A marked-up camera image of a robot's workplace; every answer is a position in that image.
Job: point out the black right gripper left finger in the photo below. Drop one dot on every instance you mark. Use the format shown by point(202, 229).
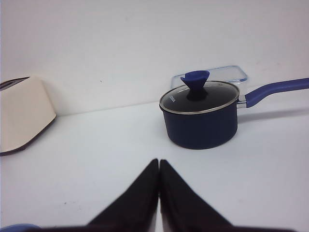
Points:
point(134, 210)

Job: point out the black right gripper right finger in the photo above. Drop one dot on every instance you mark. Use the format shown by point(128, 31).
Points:
point(182, 209)

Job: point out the dark blue saucepan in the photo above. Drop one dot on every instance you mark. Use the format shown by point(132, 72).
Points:
point(208, 130)

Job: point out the blue bowl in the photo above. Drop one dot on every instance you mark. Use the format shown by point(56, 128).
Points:
point(19, 228)

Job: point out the glass saucepan lid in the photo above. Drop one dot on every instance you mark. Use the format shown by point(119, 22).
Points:
point(198, 95)

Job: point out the clear rectangular container lid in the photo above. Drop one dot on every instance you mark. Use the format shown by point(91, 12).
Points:
point(232, 74)

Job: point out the cream two-slot toaster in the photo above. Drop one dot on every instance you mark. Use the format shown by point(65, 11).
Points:
point(25, 112)

